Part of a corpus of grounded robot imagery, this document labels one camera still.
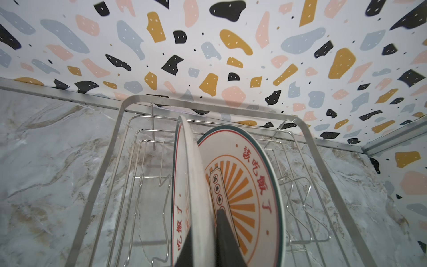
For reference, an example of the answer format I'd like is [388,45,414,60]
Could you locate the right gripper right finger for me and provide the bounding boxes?
[216,209,247,267]

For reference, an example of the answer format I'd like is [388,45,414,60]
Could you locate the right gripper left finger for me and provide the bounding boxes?
[174,228,193,267]

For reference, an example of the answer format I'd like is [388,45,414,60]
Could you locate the brown patterned plate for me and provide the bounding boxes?
[197,126,286,267]
[171,116,216,267]

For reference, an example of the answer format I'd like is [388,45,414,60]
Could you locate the wire dish rack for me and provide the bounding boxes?
[66,95,376,267]

